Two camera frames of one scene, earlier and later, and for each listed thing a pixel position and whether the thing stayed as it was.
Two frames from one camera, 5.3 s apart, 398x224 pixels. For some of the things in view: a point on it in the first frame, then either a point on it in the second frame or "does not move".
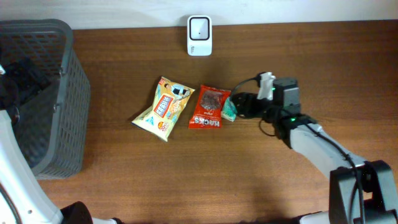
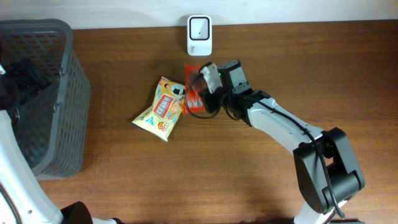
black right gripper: [249, 101] → [209, 96]
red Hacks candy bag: [207, 112] → [193, 101]
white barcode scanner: [199, 32] does not move
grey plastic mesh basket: [53, 107] does not move
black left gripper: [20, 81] does not move
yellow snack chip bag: [171, 99] does not move
